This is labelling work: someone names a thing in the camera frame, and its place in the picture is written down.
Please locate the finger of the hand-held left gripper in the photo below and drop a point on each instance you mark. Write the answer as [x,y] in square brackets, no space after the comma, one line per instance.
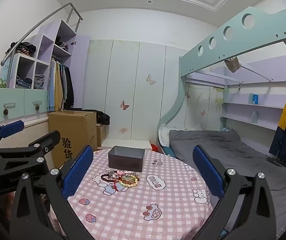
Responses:
[48,140]
[11,128]

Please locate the teal drawer cabinet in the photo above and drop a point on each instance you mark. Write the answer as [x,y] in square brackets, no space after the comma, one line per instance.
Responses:
[20,105]

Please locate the white wardrobe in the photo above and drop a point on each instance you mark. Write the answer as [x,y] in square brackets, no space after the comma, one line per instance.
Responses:
[133,80]

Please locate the blue box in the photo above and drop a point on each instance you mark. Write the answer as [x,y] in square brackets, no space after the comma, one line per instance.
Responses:
[255,98]

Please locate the folded grey and black clothes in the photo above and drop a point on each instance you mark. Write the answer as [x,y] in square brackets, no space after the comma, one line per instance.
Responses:
[63,45]

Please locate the white pillow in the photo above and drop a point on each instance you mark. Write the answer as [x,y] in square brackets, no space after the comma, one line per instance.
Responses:
[163,137]

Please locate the folded blue jeans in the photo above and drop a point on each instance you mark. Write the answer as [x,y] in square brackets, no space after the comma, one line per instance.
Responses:
[24,83]

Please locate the black bag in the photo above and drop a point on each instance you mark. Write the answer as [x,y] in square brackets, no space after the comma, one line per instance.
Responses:
[103,117]

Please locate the flower print bed panel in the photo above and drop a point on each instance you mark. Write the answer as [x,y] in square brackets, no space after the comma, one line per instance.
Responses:
[203,97]

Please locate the teal bunk bed frame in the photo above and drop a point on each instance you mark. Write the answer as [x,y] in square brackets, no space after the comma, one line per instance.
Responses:
[233,45]

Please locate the faded pink butterfly sticker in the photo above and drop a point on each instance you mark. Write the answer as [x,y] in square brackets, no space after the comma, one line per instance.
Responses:
[123,130]

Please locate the large cardboard box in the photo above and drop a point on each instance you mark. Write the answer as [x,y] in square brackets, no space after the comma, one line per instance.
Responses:
[75,130]

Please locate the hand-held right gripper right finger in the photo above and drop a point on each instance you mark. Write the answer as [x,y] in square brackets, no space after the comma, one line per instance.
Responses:
[208,172]

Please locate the beige butterfly sticker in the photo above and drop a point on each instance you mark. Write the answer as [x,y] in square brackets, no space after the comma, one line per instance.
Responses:
[151,79]

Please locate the row of hanging clothes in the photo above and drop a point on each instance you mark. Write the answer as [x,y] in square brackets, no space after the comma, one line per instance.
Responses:
[58,85]

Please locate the red stool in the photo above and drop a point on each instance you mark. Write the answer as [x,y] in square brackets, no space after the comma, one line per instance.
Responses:
[154,148]

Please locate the small cardboard box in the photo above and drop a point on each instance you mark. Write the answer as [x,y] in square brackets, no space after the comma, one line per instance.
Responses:
[101,135]

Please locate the lilac cubby shelf unit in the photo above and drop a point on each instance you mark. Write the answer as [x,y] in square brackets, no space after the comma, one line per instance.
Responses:
[41,42]

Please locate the teal blanket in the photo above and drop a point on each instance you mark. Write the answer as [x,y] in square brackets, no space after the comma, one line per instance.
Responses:
[168,150]

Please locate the small brown butterfly sticker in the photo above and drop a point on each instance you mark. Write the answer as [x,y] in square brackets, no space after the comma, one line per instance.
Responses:
[203,113]
[187,94]

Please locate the dark folded clothes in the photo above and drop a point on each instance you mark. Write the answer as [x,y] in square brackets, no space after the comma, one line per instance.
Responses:
[25,47]

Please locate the lilac cabinet door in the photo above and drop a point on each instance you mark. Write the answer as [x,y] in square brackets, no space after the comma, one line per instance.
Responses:
[80,67]

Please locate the green hair clip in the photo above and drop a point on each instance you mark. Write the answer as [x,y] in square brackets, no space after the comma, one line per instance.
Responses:
[0,83]

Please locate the grey bed blanket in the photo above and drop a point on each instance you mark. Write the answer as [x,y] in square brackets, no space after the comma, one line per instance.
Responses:
[245,155]

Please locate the beige bag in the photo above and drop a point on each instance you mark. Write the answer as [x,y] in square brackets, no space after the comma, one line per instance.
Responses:
[233,65]

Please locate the round table, pink checked cloth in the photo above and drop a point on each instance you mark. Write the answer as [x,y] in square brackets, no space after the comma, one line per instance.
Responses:
[158,205]

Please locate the grey metal tin box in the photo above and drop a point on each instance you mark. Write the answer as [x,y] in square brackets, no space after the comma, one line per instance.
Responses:
[125,162]

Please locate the white board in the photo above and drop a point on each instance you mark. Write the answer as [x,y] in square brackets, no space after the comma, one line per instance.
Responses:
[128,142]

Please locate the pine cone pendant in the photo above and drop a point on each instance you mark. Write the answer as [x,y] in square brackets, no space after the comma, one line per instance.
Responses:
[37,107]
[6,111]

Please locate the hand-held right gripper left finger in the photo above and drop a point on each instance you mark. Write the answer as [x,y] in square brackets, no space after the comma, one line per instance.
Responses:
[79,172]

